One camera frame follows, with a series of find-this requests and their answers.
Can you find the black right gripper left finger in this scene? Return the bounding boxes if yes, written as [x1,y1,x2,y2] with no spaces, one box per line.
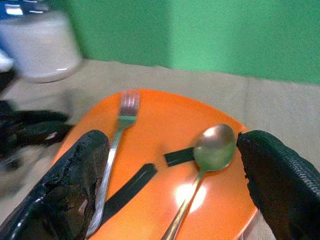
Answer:
[0,129,111,240]

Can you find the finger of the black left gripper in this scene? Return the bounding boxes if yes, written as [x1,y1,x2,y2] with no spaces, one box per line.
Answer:
[0,122,75,151]
[0,109,70,126]

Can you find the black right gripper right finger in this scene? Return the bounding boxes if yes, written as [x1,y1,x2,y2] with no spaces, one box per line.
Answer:
[236,129,320,240]

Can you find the long black tape strip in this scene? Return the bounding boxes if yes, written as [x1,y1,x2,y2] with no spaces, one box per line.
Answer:
[101,162,158,226]

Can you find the silver fork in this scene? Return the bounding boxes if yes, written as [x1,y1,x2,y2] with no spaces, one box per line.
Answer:
[85,89,140,238]

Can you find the silver spoon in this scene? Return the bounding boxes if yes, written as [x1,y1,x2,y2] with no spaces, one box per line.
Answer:
[161,123,237,240]

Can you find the orange plate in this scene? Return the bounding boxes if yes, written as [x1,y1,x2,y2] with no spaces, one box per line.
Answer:
[51,88,259,240]

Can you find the short black tape strip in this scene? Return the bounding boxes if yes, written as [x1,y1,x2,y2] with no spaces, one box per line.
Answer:
[163,146,195,167]

